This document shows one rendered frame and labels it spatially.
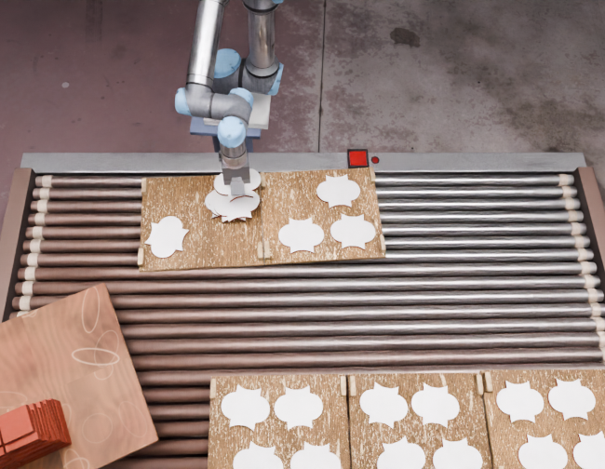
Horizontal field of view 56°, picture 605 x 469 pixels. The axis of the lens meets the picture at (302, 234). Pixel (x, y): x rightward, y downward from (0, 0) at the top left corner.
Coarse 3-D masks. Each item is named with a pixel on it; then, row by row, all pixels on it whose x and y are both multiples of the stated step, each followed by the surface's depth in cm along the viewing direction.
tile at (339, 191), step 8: (328, 176) 203; (344, 176) 203; (320, 184) 202; (328, 184) 202; (336, 184) 202; (344, 184) 202; (352, 184) 202; (320, 192) 200; (328, 192) 200; (336, 192) 201; (344, 192) 201; (352, 192) 201; (328, 200) 199; (336, 200) 199; (344, 200) 199; (352, 200) 200
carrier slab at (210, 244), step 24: (168, 192) 199; (192, 192) 199; (144, 216) 195; (168, 216) 195; (192, 216) 195; (144, 240) 191; (192, 240) 192; (216, 240) 192; (240, 240) 193; (144, 264) 187; (168, 264) 188; (192, 264) 188; (216, 264) 189; (240, 264) 189
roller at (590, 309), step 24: (24, 312) 181; (120, 312) 182; (144, 312) 183; (168, 312) 183; (192, 312) 183; (216, 312) 184; (240, 312) 184; (264, 312) 184; (288, 312) 185; (312, 312) 185; (336, 312) 185; (360, 312) 186; (384, 312) 186; (408, 312) 186; (432, 312) 187; (456, 312) 187; (480, 312) 188; (504, 312) 188; (528, 312) 188; (552, 312) 189; (576, 312) 189; (600, 312) 189
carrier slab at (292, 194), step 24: (360, 168) 206; (264, 192) 201; (288, 192) 201; (312, 192) 201; (360, 192) 202; (264, 216) 197; (288, 216) 197; (312, 216) 197; (336, 216) 198; (264, 240) 193
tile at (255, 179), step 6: (252, 174) 187; (258, 174) 187; (216, 180) 185; (222, 180) 185; (252, 180) 186; (258, 180) 186; (216, 186) 184; (222, 186) 184; (228, 186) 184; (246, 186) 185; (252, 186) 185; (258, 186) 185; (222, 192) 183; (228, 192) 184; (246, 192) 184; (234, 198) 183
